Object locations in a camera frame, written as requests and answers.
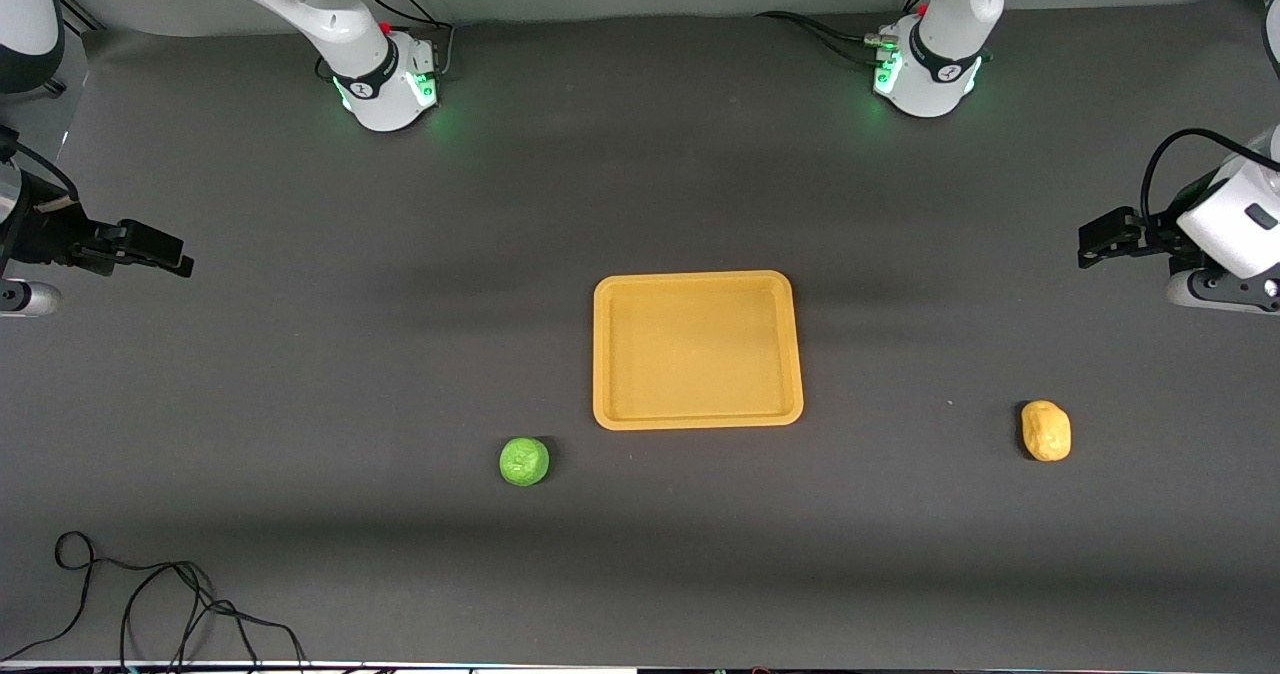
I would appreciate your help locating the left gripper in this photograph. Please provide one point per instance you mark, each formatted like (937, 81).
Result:
(1157, 231)

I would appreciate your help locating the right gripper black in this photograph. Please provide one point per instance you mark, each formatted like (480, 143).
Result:
(50, 235)

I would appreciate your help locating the yellow potato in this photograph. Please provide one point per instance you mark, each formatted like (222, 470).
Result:
(1046, 431)

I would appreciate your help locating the green apple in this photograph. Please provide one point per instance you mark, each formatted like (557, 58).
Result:
(524, 462)

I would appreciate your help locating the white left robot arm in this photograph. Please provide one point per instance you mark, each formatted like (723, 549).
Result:
(945, 44)

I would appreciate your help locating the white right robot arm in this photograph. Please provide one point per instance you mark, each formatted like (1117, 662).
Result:
(330, 14)

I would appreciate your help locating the orange plastic tray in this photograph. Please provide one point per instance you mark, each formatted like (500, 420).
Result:
(698, 354)

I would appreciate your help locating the dark grey table mat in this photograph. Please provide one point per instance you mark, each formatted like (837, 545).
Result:
(300, 354)

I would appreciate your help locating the black metal frame rail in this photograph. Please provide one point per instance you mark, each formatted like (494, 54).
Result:
(80, 12)

